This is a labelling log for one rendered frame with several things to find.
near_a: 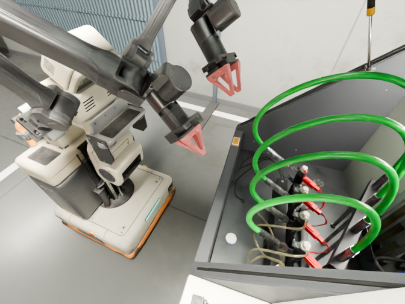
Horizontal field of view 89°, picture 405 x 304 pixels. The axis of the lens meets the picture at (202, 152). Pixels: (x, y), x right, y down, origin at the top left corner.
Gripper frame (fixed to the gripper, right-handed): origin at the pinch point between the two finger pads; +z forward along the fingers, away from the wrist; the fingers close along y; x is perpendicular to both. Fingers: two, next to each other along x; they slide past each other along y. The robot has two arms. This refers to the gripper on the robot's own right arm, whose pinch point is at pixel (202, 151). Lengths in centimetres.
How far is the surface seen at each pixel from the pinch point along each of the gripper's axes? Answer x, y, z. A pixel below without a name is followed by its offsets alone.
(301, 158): 1.5, 22.1, 9.4
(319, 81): 17.2, 25.9, 1.3
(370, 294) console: -14.0, 29.3, 23.6
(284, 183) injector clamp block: 22.0, -2.0, 32.2
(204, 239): -10.3, -14.1, 23.9
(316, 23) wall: 199, -17, 5
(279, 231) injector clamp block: 3.3, 1.0, 35.3
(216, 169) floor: 83, -114, 57
